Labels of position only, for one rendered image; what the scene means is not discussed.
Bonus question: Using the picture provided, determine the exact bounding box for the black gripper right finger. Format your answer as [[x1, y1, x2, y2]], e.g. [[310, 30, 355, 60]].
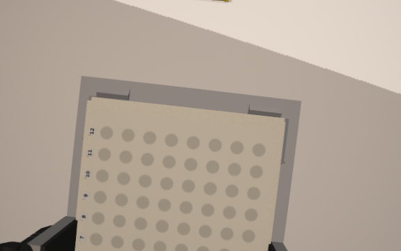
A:
[[268, 241, 287, 251]]

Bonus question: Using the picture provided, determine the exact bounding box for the cream pcr plate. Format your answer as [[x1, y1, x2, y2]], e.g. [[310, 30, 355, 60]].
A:
[[75, 97, 285, 251]]

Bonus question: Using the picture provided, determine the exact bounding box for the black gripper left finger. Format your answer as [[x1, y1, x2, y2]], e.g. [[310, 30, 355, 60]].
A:
[[0, 216, 77, 251]]

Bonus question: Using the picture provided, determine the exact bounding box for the white benchtop machine with dark base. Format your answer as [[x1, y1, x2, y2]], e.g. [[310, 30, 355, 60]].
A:
[[0, 0, 401, 251]]

